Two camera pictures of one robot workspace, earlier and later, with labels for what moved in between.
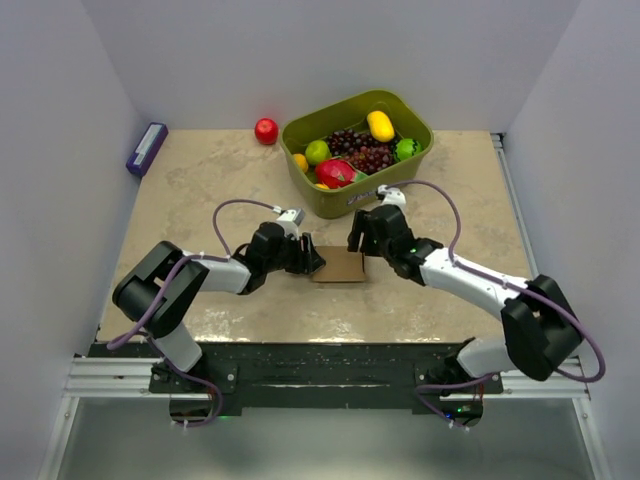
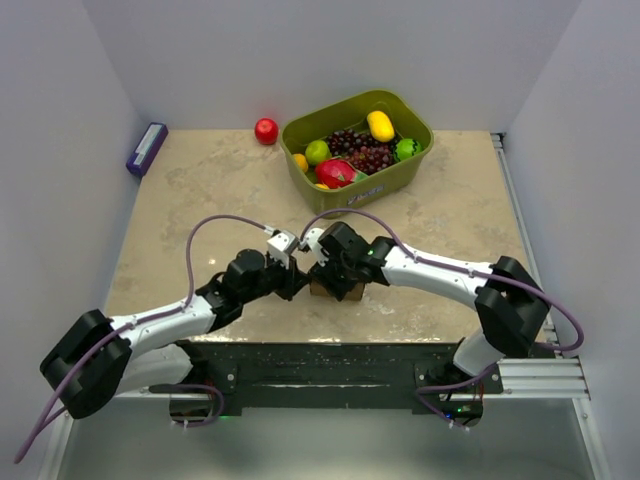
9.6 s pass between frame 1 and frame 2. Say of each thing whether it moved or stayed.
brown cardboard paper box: moved
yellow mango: stayed
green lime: stayed
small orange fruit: stayed
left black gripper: moved
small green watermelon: stayed
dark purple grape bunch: stayed
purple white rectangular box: stayed
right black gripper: moved
